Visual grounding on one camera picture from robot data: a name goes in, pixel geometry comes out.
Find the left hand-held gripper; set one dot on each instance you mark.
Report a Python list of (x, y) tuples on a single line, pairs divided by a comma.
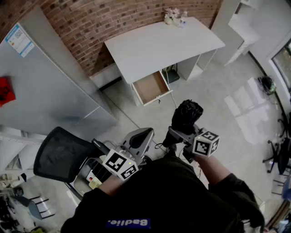
[(119, 165)]

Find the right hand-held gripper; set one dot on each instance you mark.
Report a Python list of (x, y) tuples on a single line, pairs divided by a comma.
[(205, 145)]

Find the black cloth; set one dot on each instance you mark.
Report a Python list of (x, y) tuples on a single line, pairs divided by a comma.
[(186, 113)]

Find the wooden desk drawer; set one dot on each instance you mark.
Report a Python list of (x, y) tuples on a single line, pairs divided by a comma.
[(150, 87)]

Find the person's left forearm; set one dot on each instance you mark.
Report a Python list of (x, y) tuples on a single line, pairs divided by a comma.
[(113, 185)]

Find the person's right forearm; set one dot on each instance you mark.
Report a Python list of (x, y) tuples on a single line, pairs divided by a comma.
[(211, 169)]

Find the white desk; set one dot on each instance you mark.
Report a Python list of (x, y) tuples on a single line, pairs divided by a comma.
[(159, 45)]

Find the person's black shoe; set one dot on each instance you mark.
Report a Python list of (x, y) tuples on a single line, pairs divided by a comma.
[(172, 149)]

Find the grey machine with red button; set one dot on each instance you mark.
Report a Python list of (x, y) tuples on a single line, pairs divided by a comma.
[(91, 175)]

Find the person's black shirt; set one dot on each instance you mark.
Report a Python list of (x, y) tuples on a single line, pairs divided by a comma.
[(159, 195)]

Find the black router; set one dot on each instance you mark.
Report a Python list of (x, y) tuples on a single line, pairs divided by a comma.
[(173, 76)]

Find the white low box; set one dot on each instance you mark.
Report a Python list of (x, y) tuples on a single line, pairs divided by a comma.
[(106, 75)]

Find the black mesh office chair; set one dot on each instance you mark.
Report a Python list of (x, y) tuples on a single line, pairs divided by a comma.
[(59, 154)]

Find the black swivel chair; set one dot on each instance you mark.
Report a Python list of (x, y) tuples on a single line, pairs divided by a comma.
[(282, 157)]

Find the grey refrigerator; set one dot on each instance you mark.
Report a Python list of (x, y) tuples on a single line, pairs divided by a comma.
[(45, 91)]

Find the white shelf unit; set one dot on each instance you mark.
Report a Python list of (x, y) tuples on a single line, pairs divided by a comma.
[(229, 34)]

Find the clear plastic water bottle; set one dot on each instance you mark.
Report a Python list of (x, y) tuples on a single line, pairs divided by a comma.
[(183, 20)]

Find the white metal rack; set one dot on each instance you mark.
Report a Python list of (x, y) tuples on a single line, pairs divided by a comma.
[(20, 141)]

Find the white vase with flowers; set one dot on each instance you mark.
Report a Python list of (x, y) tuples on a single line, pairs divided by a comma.
[(171, 17)]

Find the window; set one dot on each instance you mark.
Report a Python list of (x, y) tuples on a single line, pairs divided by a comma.
[(282, 63)]

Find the grey chair with black legs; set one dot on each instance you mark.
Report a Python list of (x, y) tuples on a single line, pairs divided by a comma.
[(31, 208)]

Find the red paper decoration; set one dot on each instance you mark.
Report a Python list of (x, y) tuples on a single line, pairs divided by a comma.
[(5, 91)]

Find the cluttered black equipment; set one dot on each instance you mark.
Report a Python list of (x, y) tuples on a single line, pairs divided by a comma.
[(9, 204)]

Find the blue white label sticker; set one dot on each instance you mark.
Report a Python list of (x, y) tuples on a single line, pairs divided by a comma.
[(20, 39)]

